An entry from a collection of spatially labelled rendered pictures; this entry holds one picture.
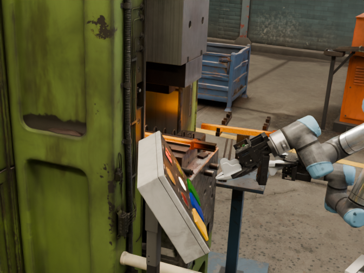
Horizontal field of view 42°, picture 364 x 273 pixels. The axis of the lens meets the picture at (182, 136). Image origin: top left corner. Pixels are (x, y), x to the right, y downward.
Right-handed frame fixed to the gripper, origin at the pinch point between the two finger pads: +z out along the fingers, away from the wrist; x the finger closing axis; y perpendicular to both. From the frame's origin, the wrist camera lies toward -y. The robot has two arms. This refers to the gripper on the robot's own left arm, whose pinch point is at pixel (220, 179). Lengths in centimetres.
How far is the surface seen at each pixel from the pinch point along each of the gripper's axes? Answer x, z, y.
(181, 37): -31, -10, 41
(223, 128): -76, -7, -15
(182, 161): -35.9, 13.0, -3.4
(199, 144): -44.6, 4.4, -4.2
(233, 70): -408, -44, -87
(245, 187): -65, -3, -44
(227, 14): -856, -111, -104
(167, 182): 26.9, 10.5, 19.9
